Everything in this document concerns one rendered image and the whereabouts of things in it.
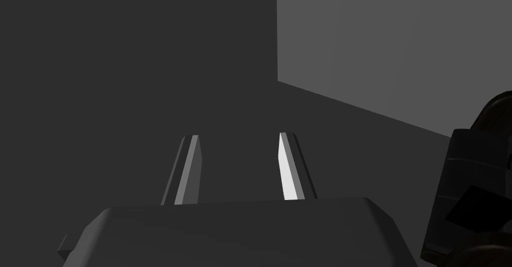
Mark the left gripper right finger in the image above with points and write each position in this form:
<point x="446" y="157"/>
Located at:
<point x="292" y="175"/>

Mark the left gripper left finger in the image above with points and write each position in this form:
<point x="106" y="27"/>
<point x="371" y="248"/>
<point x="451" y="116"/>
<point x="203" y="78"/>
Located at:
<point x="186" y="175"/>

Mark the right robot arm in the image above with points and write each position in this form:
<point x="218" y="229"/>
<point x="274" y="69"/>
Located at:
<point x="476" y="187"/>

